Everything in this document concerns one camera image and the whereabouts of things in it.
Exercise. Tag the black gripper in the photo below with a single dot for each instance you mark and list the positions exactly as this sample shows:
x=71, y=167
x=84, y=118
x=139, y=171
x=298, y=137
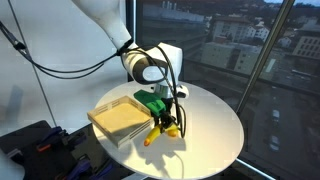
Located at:
x=165, y=115

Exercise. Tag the yellow banana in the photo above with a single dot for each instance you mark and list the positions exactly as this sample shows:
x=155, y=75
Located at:
x=151, y=135

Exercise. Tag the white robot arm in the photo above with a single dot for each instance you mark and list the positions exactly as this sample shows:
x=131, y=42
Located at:
x=106, y=20

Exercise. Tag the shallow wooden box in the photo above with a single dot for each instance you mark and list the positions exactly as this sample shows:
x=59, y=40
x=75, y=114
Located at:
x=120, y=121

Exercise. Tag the diagonal metal window pole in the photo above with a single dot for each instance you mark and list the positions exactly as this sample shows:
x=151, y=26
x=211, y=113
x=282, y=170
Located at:
x=266, y=50

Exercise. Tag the perforated metal board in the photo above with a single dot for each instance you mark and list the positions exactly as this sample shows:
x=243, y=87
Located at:
x=41, y=163

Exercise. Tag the black workbench platform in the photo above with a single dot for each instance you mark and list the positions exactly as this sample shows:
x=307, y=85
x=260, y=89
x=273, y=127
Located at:
x=23, y=133

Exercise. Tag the white rounded housing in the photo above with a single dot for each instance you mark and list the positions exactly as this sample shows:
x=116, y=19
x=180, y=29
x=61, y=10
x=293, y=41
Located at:
x=10, y=168

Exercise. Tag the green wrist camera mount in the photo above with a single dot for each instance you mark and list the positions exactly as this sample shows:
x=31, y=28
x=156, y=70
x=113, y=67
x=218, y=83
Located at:
x=150, y=101

